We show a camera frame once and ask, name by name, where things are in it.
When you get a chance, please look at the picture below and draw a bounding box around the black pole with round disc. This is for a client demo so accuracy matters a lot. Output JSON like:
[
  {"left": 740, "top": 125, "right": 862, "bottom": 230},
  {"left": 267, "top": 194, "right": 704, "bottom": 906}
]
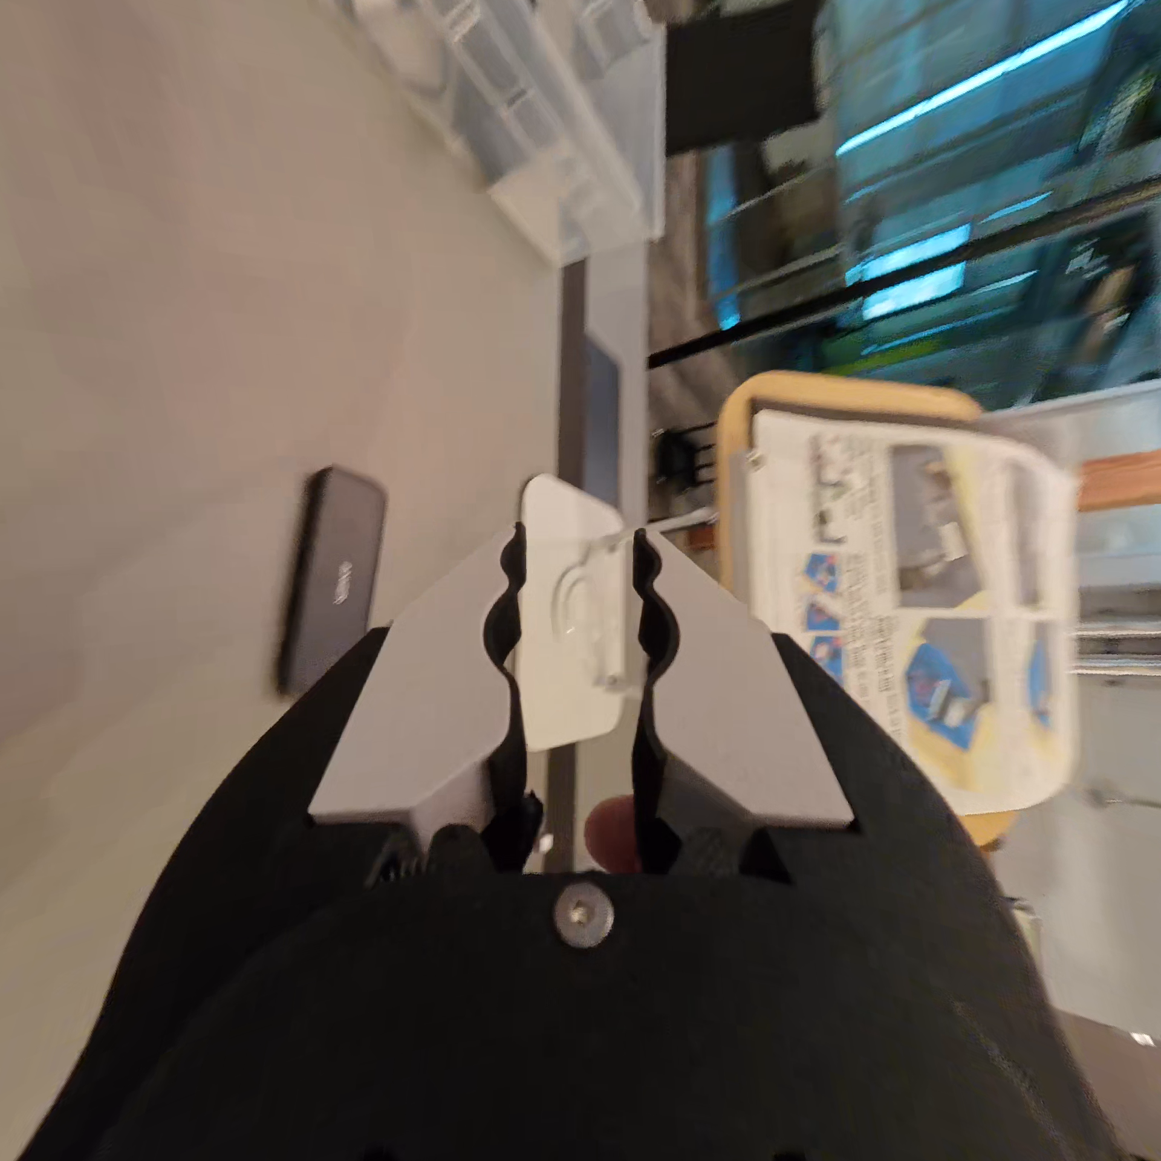
[{"left": 647, "top": 179, "right": 1161, "bottom": 368}]

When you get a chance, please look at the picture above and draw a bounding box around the slim dark grey hub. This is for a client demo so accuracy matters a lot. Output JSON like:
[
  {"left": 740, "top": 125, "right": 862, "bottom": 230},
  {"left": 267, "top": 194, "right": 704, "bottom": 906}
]
[{"left": 276, "top": 465, "right": 390, "bottom": 697}]

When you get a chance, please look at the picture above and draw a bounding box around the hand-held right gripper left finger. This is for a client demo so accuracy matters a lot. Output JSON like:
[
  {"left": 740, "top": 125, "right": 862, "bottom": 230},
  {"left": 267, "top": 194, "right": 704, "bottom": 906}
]
[{"left": 307, "top": 526, "right": 538, "bottom": 848}]

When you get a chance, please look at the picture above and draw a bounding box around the black office chair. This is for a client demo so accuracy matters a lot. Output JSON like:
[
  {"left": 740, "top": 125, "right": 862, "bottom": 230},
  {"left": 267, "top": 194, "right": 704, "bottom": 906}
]
[{"left": 661, "top": 0, "right": 823, "bottom": 158}]

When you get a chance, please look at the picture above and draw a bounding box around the brown wooden post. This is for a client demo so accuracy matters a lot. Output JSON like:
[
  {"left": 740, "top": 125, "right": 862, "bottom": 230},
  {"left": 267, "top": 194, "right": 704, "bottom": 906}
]
[{"left": 1079, "top": 450, "right": 1161, "bottom": 513}]

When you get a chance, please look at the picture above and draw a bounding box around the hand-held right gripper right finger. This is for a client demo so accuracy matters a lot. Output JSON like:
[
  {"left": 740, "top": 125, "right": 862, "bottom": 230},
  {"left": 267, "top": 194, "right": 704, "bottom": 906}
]
[{"left": 625, "top": 531, "right": 856, "bottom": 848}]

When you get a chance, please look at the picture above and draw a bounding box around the clear plastic storage bin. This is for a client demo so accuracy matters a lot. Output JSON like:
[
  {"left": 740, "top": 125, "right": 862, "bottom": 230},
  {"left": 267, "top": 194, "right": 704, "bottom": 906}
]
[{"left": 342, "top": 0, "right": 665, "bottom": 271}]

